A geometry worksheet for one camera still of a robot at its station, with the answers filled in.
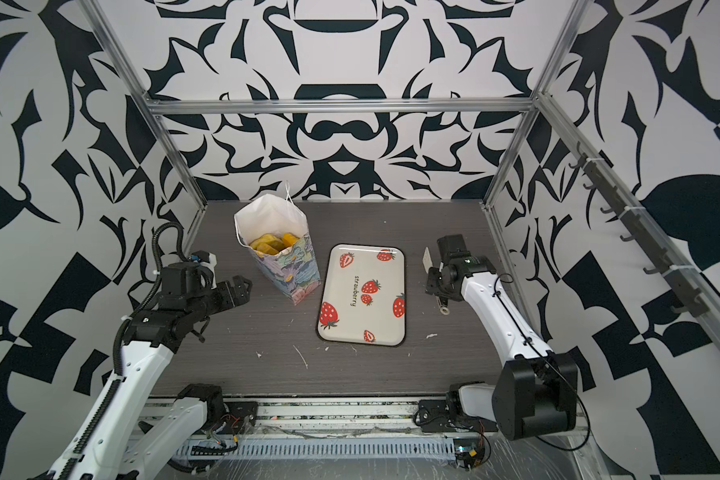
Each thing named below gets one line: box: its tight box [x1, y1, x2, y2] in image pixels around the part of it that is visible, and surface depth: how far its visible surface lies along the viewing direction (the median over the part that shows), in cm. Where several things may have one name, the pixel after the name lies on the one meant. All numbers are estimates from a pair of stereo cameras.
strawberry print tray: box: [316, 243, 407, 347], surface depth 96 cm
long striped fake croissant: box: [282, 232, 301, 247], surface depth 93 cm
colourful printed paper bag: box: [234, 183, 321, 305], surface depth 87 cm
